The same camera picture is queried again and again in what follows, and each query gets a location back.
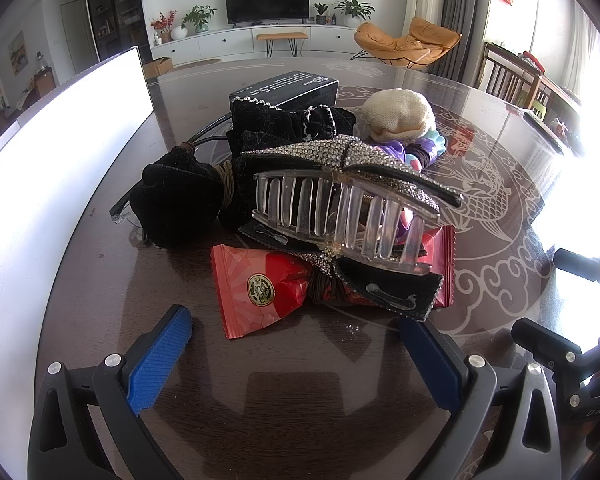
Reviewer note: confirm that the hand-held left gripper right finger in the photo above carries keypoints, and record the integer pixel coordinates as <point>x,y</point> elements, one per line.
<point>430,365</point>

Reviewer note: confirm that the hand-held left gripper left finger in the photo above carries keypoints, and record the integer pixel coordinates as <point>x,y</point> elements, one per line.
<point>160,360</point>

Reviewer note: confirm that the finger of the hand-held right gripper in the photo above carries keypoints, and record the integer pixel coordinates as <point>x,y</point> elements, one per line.
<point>580,265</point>
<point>540,340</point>

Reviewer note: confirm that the rhinestone clear hair claw clip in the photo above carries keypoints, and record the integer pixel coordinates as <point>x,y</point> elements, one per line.
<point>300,200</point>

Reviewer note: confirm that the cream knitted glove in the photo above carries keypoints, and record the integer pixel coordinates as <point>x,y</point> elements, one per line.
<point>397,112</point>

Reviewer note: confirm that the dark patterned glass desktop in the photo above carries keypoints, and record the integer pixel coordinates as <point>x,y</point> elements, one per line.
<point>280,410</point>

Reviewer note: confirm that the black rhinestone bow hair clip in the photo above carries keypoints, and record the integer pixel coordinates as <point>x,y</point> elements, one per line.
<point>405,295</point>

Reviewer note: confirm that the red snack packet gold seal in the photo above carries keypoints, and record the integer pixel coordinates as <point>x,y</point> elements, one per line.
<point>240,305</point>

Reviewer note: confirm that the plain red snack packet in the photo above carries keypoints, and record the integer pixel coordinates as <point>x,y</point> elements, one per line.
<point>442,260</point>

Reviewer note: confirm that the black eyeglasses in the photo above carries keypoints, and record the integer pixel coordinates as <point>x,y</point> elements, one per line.
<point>120,215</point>

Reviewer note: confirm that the black velvet pouch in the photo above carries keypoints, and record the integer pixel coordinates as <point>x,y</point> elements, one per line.
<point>180,195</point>

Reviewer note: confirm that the dark wooden chair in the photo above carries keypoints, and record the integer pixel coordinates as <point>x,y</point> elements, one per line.
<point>505,75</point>

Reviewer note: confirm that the purple and blue hair accessory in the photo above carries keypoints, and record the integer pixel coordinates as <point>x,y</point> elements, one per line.
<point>390,152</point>

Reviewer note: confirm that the orange lounge chair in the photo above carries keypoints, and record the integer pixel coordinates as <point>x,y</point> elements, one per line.
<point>405,45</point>

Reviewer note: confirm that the black cardboard box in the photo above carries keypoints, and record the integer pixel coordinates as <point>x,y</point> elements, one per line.
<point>290,90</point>

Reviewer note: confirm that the white television cabinet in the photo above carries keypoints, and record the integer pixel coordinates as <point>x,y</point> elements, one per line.
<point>215,45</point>

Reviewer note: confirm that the red flowers in vase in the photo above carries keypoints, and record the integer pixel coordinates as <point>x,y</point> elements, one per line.
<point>162,25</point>

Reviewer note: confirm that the large plant in white pot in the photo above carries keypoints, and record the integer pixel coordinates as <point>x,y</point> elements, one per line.
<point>352,10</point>

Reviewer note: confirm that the green plant in glass vase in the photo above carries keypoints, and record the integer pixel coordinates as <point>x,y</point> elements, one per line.
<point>199,17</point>

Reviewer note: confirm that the wooden bench with metal legs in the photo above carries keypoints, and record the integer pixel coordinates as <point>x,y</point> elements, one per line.
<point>280,36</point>

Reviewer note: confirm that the dark glass display cabinet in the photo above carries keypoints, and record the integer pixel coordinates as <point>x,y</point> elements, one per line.
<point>117,10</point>

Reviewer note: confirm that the small plant in dark pot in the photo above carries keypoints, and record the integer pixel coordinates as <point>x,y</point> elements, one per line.
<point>321,14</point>

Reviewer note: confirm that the black television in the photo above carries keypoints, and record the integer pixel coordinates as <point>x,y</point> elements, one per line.
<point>267,2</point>

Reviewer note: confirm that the wall painting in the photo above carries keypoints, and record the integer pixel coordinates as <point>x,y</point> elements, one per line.
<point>17,52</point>

